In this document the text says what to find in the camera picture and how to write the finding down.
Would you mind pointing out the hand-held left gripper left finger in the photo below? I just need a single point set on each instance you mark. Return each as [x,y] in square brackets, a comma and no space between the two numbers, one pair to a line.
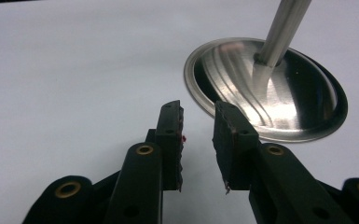
[169,155]

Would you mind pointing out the metal utensil stand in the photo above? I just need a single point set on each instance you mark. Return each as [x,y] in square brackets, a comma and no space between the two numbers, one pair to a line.
[279,109]

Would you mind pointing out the white table mat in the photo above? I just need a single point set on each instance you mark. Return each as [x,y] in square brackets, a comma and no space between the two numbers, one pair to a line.
[59,77]

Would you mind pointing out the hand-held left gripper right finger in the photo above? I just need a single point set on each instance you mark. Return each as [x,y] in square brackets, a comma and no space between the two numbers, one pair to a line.
[233,155]

